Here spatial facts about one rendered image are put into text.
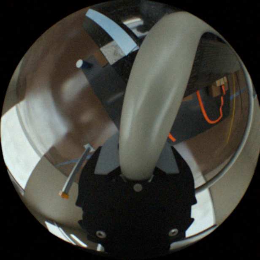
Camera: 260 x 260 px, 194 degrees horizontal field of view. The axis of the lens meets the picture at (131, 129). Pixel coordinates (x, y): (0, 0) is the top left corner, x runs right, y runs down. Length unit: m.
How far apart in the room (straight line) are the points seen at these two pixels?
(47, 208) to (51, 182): 2.08
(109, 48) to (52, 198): 6.62
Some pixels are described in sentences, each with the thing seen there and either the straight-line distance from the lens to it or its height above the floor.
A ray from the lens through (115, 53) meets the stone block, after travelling 0.23.
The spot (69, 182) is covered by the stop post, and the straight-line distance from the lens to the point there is 1.40.
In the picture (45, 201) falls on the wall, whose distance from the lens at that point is 6.60.
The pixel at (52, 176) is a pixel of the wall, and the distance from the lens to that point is 6.34.
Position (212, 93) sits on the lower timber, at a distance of 1.41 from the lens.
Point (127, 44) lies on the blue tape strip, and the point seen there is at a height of 0.78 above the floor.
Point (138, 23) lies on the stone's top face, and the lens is 0.22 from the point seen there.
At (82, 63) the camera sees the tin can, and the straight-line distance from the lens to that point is 1.09.
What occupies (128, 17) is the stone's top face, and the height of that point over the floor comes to 0.80.
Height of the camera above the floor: 0.96
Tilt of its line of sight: 59 degrees down
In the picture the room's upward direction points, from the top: 173 degrees counter-clockwise
